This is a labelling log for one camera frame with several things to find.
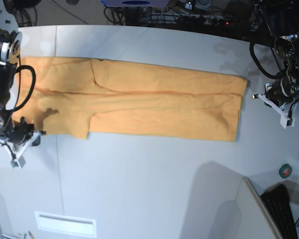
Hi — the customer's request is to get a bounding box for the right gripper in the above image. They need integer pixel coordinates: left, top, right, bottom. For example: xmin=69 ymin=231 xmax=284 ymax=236
xmin=0 ymin=117 xmax=46 ymax=152

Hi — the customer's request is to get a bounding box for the green tape roll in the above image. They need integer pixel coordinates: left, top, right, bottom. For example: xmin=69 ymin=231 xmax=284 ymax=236
xmin=279 ymin=164 xmax=292 ymax=179

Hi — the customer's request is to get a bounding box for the yellow orange t-shirt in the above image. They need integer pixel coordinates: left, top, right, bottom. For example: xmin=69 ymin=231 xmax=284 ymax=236
xmin=12 ymin=57 xmax=247 ymax=141

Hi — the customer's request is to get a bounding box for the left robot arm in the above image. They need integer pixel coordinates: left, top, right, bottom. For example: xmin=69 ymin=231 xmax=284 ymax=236
xmin=249 ymin=0 xmax=299 ymax=107

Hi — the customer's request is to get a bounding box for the white partition board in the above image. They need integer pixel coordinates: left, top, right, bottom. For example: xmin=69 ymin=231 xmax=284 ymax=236
xmin=235 ymin=177 xmax=282 ymax=239

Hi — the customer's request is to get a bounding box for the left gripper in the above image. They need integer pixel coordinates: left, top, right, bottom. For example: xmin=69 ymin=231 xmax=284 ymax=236
xmin=251 ymin=78 xmax=299 ymax=107

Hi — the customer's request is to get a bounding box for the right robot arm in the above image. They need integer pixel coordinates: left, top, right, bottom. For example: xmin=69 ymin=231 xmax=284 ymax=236
xmin=0 ymin=0 xmax=42 ymax=154

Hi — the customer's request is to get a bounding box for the black keyboard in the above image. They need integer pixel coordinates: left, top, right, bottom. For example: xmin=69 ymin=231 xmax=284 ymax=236
xmin=261 ymin=184 xmax=298 ymax=239

